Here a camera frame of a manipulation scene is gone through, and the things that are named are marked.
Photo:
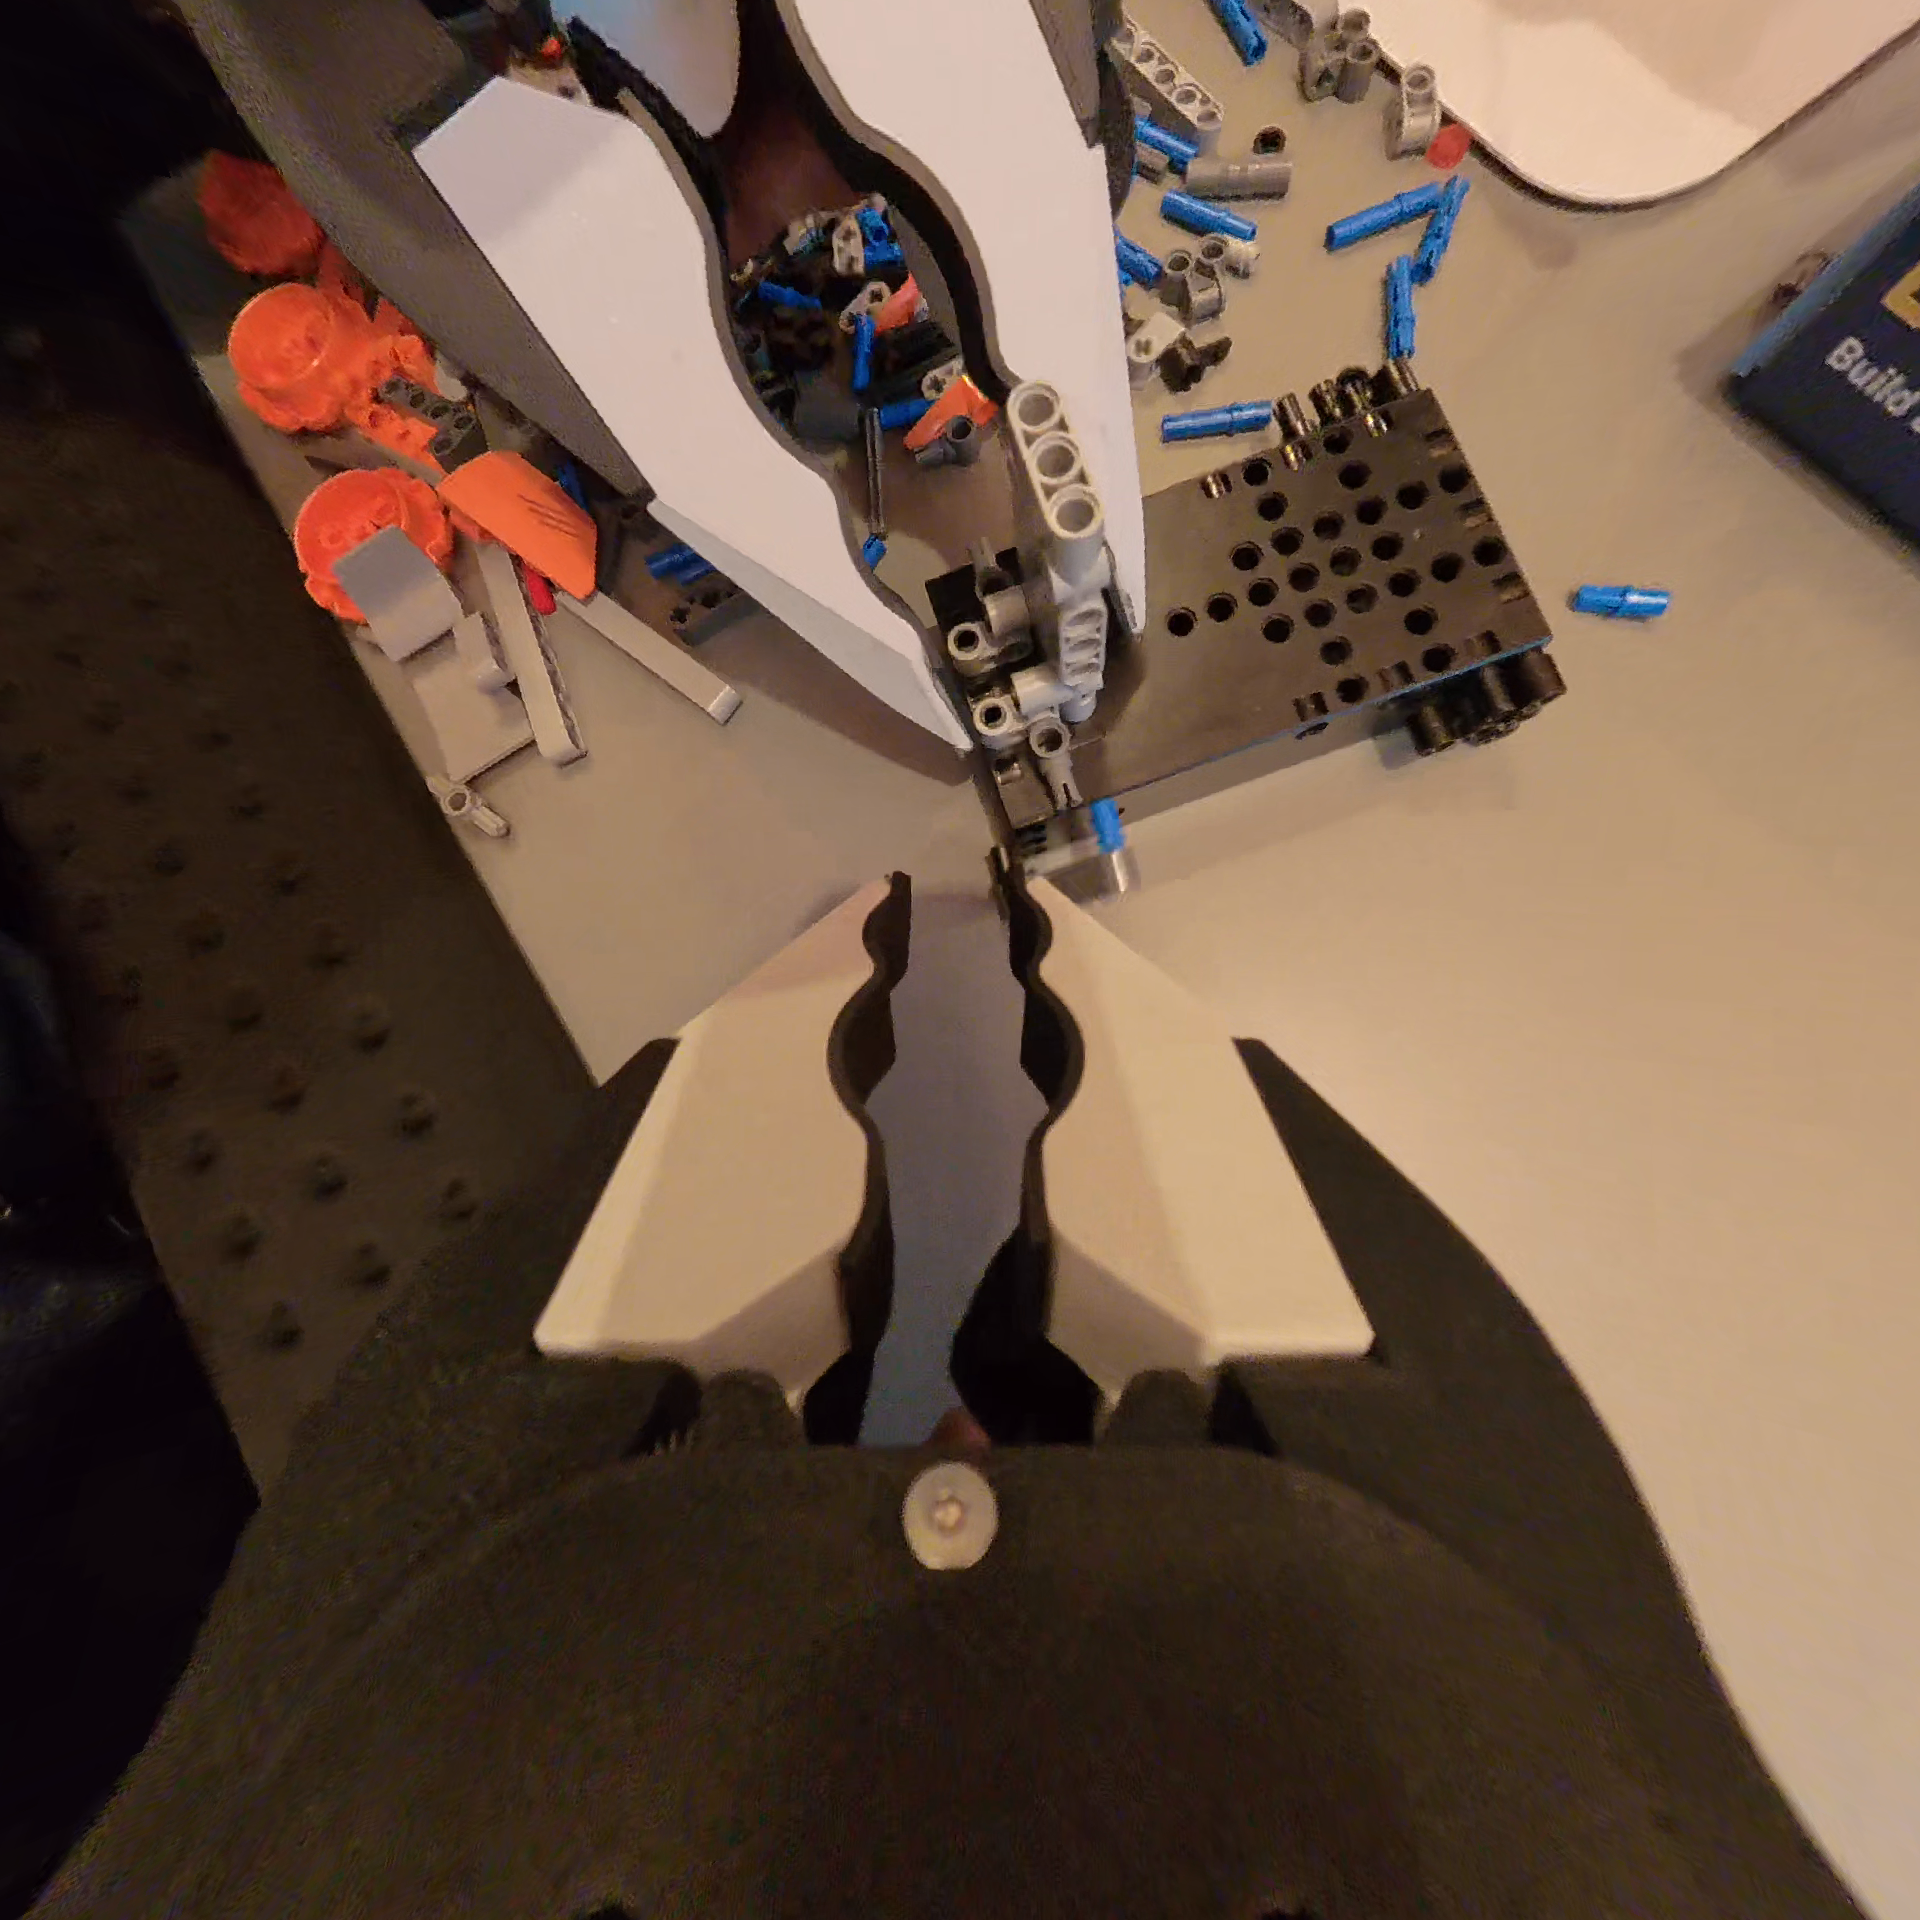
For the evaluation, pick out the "blue robot kit box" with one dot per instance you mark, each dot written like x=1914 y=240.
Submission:
x=1846 y=375

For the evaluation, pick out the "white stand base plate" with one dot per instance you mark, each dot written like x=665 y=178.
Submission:
x=1619 y=73

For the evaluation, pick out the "grey beam piece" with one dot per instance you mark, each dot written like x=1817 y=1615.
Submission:
x=1089 y=870

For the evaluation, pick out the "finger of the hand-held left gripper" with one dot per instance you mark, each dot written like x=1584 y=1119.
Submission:
x=598 y=302
x=987 y=150

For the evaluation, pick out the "blue connector pin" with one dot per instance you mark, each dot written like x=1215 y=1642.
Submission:
x=1619 y=600

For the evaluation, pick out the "grey cross axle connector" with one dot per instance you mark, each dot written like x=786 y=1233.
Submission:
x=475 y=805

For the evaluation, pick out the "grey beam and connector assembly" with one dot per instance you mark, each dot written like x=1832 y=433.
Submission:
x=1058 y=508

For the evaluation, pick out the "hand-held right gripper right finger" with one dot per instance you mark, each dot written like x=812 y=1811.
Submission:
x=1198 y=1200

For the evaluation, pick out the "pile of building pieces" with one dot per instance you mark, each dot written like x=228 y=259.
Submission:
x=300 y=338

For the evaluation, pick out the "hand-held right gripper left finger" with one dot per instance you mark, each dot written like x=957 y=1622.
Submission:
x=705 y=1200

